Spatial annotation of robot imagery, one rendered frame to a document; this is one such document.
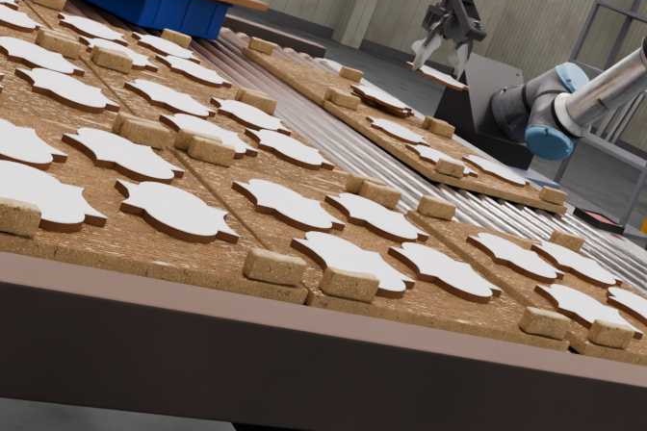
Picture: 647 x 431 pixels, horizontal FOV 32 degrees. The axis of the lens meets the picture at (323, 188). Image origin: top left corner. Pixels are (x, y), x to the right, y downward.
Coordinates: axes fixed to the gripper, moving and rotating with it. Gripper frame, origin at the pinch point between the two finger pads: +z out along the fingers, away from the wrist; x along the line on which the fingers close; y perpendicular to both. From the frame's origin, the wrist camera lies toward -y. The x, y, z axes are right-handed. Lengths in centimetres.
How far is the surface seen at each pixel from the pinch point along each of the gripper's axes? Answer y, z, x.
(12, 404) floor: 32, 104, 56
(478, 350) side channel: -122, 14, 77
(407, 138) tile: -20.9, 11.8, 17.1
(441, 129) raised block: -2.2, 10.7, -4.8
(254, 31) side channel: 76, 10, 5
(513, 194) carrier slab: -41.4, 13.6, 4.6
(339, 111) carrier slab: -6.9, 12.4, 25.1
